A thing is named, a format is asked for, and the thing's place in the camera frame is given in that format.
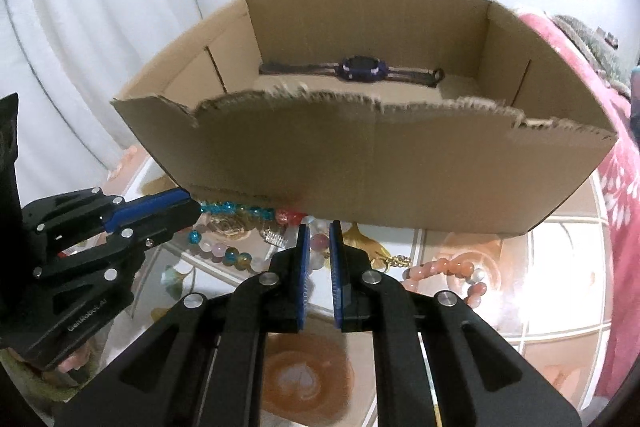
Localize silver gold hair clip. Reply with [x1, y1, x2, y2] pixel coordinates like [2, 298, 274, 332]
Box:
[260, 227, 286, 248]

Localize multicolour bead bracelet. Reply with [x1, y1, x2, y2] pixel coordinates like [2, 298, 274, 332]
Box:
[186, 199, 331, 275]

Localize patterned tablecloth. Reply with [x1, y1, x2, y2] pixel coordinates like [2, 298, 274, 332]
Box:
[106, 174, 613, 426]

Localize brown cardboard box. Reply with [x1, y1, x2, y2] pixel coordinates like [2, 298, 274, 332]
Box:
[113, 0, 617, 235]

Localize purple wrist watch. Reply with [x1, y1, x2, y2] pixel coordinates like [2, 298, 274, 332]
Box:
[258, 55, 446, 88]

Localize white curtain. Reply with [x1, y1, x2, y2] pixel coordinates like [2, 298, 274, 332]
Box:
[1, 0, 221, 202]

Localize pink floral blanket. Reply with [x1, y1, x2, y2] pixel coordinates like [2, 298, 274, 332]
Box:
[516, 12, 640, 403]

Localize pink orange bead bracelet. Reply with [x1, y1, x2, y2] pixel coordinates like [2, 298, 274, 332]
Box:
[401, 256, 490, 310]

